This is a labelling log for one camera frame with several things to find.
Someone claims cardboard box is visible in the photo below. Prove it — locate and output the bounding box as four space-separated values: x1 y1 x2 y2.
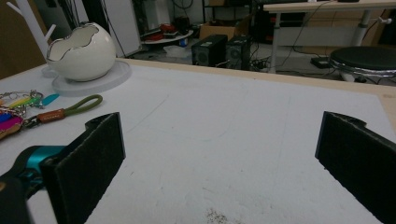
199 13 254 41

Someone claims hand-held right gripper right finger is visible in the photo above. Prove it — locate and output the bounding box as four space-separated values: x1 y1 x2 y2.
314 110 396 224

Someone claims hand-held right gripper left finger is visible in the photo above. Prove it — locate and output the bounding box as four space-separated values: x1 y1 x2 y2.
40 111 127 224

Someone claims white round tray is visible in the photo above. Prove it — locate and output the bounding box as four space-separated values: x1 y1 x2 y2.
50 59 133 97

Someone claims red item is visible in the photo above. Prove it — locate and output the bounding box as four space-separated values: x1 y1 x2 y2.
159 22 178 35

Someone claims round white low table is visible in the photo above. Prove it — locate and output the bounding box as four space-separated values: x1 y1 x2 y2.
141 29 194 46

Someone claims clear plastic bag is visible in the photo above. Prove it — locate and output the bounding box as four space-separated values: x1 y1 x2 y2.
163 45 191 59

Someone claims olive loop strap keychain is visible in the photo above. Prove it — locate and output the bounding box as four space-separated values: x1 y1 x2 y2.
22 93 104 129

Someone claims black power adapter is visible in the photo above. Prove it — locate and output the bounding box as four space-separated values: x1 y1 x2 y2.
310 56 332 70

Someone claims white cabinet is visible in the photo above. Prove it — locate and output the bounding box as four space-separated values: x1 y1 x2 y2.
104 0 143 59

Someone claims black round stool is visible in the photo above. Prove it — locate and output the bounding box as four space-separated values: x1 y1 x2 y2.
329 46 396 84

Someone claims black computer tower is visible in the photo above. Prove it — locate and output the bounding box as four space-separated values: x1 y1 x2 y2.
225 35 253 71
191 34 229 68

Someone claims white branched key rack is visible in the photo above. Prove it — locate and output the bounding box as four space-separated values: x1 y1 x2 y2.
6 0 59 78

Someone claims white eggshell-shaped ceramic vase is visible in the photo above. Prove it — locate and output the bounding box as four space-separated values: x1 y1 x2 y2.
46 21 117 83

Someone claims keyring with yellow green tags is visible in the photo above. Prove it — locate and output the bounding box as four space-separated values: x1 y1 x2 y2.
0 90 61 110

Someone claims black hanging cable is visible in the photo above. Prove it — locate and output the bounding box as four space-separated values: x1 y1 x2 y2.
279 1 332 68

